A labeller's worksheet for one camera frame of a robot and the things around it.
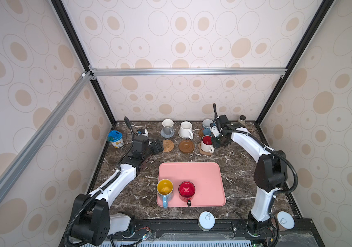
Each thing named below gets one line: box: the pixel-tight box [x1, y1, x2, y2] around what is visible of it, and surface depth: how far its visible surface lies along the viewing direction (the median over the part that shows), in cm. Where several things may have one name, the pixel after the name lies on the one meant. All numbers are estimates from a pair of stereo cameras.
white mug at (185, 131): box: [178, 120, 195, 140], surface depth 108 cm
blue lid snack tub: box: [107, 129, 125, 149], surface depth 101 cm
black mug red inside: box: [178, 180, 196, 207], surface depth 81 cm
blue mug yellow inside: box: [156, 178, 174, 209], surface depth 79 cm
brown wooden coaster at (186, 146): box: [178, 139, 195, 153], surface depth 108 cm
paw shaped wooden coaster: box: [198, 142, 214, 156], surface depth 104 cm
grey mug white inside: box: [161, 118, 174, 135], surface depth 108 cm
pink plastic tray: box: [156, 162, 226, 207], surface depth 92 cm
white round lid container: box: [197, 210, 216, 232], surface depth 73 cm
